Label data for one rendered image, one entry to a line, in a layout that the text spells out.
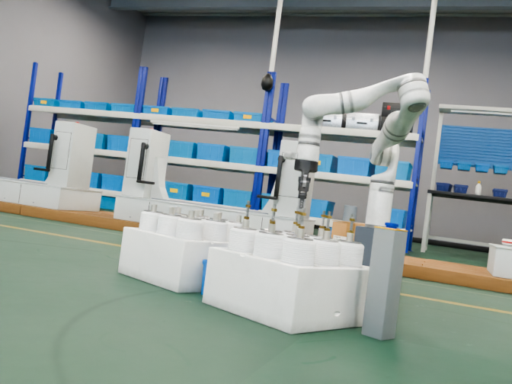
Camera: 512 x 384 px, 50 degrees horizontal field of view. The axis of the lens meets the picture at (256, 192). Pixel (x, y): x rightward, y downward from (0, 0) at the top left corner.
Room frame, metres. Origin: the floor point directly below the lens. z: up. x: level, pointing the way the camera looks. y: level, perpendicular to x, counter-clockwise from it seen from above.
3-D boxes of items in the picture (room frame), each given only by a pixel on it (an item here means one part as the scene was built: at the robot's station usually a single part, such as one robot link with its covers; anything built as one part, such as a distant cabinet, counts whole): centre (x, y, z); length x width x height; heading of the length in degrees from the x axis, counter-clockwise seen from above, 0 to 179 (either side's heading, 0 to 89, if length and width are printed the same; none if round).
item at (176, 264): (2.12, 0.22, 0.09); 0.39 x 0.39 x 0.18; 45
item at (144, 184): (4.19, 0.29, 0.45); 1.45 x 0.57 x 0.74; 70
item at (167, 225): (2.04, 0.30, 0.16); 0.10 x 0.10 x 0.18
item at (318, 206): (6.59, -0.74, 0.36); 0.50 x 0.38 x 0.21; 162
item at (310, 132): (1.74, -0.15, 0.62); 0.09 x 0.07 x 0.15; 172
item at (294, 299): (1.74, -0.15, 0.09); 0.39 x 0.39 x 0.18; 43
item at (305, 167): (1.74, -0.15, 0.45); 0.08 x 0.08 x 0.09
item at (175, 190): (7.20, 0.96, 0.36); 0.50 x 0.38 x 0.21; 161
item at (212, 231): (2.04, 0.14, 0.16); 0.10 x 0.10 x 0.18
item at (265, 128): (7.17, 0.75, 0.97); 5.51 x 0.64 x 1.94; 70
